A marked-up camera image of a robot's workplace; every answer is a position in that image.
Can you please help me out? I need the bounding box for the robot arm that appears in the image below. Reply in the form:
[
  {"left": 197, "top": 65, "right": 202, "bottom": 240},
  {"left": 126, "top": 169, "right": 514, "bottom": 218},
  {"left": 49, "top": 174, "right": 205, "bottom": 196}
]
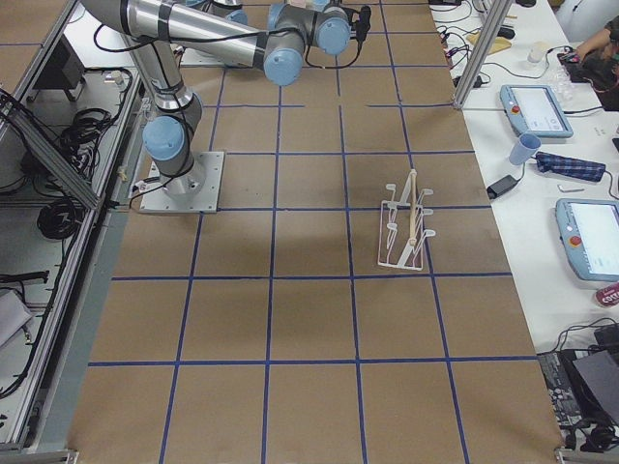
[{"left": 83, "top": 1, "right": 353, "bottom": 198}]

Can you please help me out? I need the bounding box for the blue cup on desk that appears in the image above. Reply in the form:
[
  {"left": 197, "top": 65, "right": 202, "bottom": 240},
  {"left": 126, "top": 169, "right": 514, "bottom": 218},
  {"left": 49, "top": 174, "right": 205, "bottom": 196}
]
[{"left": 508, "top": 132, "right": 542, "bottom": 165}]

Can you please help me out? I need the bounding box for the black power adapter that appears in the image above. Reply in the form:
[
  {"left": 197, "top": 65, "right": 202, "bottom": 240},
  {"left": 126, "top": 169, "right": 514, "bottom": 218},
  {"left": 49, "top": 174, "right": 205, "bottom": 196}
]
[{"left": 486, "top": 175, "right": 519, "bottom": 200}]

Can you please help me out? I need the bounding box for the blue plaid umbrella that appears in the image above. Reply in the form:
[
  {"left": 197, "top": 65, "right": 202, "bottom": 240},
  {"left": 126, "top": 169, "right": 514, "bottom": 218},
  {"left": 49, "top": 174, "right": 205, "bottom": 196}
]
[{"left": 535, "top": 152, "right": 606, "bottom": 183}]

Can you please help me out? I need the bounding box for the teach pendant far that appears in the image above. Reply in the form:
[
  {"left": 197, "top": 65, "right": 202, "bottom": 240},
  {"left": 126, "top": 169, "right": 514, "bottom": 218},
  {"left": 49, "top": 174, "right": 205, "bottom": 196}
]
[{"left": 499, "top": 84, "right": 574, "bottom": 139}]

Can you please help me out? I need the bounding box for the teach pendant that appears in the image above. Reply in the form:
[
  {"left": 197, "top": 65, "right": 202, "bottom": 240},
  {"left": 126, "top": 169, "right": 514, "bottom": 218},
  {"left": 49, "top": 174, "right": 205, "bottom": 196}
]
[
  {"left": 555, "top": 198, "right": 618, "bottom": 282},
  {"left": 499, "top": 84, "right": 574, "bottom": 139}
]

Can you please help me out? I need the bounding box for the teach pendant near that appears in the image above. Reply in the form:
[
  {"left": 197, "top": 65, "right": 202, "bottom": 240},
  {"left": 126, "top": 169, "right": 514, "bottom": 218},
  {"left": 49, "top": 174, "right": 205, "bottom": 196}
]
[{"left": 555, "top": 198, "right": 618, "bottom": 282}]

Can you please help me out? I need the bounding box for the person at desk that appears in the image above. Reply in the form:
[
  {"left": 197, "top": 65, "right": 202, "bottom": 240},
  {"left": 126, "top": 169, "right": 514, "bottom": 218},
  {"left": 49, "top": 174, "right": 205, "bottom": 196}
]
[{"left": 575, "top": 16, "right": 618, "bottom": 90}]

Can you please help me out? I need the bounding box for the white wire cup rack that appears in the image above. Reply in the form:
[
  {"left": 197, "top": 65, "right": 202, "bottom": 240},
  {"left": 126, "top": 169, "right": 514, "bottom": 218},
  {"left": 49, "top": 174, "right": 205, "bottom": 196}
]
[{"left": 377, "top": 169, "right": 436, "bottom": 271}]

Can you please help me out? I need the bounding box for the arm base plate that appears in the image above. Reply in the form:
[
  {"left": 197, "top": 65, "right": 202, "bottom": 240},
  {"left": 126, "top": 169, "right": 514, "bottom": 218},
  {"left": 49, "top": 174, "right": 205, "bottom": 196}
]
[{"left": 139, "top": 152, "right": 225, "bottom": 214}]

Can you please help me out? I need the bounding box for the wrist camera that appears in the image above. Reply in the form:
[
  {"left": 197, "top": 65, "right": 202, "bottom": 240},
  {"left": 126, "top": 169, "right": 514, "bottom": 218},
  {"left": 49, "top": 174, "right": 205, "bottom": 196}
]
[{"left": 355, "top": 6, "right": 371, "bottom": 44}]

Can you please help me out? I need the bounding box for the black cable bundle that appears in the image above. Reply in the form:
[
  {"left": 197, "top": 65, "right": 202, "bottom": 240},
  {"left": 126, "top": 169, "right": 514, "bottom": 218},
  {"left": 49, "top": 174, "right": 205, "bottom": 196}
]
[{"left": 52, "top": 108, "right": 115, "bottom": 160}]

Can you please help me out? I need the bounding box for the aluminium frame post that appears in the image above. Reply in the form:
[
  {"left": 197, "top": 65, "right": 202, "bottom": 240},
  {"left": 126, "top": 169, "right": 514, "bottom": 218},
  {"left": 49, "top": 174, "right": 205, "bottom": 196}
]
[{"left": 453, "top": 0, "right": 512, "bottom": 109}]

